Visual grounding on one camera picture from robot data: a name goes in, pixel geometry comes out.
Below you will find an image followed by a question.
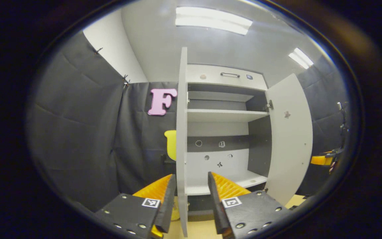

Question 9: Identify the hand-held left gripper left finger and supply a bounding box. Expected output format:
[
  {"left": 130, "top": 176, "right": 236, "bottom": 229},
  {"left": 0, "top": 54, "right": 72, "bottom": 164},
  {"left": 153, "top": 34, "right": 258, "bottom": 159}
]
[{"left": 95, "top": 174, "right": 177, "bottom": 239}]

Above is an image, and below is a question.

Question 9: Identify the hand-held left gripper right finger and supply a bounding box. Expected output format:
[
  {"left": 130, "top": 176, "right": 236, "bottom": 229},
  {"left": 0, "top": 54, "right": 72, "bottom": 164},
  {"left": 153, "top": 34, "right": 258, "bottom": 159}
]
[{"left": 208, "top": 171, "right": 292, "bottom": 239}]

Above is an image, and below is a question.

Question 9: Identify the grey cabinet door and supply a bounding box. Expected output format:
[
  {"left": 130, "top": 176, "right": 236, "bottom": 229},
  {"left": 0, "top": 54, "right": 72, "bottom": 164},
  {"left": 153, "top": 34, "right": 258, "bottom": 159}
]
[
  {"left": 265, "top": 73, "right": 313, "bottom": 206},
  {"left": 176, "top": 47, "right": 189, "bottom": 238}
]

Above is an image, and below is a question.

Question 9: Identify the grey double-door shoe cabinet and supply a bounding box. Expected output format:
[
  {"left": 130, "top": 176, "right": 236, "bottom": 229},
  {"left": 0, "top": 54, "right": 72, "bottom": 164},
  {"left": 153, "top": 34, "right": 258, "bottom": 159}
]
[{"left": 178, "top": 64, "right": 273, "bottom": 221}]

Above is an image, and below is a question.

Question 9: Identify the wide grey cabinet shelf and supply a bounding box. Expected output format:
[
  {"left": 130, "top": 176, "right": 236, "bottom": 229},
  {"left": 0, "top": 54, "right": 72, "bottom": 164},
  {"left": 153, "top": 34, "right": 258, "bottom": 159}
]
[{"left": 187, "top": 109, "right": 270, "bottom": 122}]

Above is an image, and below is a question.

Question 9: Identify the narrow grey cabinet shelf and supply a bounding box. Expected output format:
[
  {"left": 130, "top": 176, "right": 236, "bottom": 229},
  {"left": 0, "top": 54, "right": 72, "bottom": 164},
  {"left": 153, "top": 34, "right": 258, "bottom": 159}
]
[{"left": 188, "top": 91, "right": 254, "bottom": 103}]

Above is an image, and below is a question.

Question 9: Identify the grey cabinet drawer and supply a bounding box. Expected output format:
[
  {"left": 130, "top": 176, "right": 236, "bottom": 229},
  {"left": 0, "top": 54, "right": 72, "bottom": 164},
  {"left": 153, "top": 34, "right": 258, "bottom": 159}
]
[{"left": 187, "top": 64, "right": 268, "bottom": 91}]

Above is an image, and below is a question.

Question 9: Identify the small ceiling light panel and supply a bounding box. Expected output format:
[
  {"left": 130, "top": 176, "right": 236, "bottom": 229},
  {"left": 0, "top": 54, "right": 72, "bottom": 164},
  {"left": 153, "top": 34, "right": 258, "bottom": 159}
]
[{"left": 288, "top": 47, "right": 314, "bottom": 69}]

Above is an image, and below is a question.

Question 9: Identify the black backdrop cloth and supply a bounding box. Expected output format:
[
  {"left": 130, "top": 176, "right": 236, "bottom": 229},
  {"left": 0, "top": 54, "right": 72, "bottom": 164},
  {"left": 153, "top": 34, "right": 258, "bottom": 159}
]
[{"left": 27, "top": 32, "right": 349, "bottom": 213}]

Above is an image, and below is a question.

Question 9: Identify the long ceiling light panel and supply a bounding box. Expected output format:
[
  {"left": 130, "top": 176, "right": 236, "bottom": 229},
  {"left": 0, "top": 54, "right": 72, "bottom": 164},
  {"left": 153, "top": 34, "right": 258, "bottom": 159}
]
[{"left": 175, "top": 7, "right": 253, "bottom": 36}]

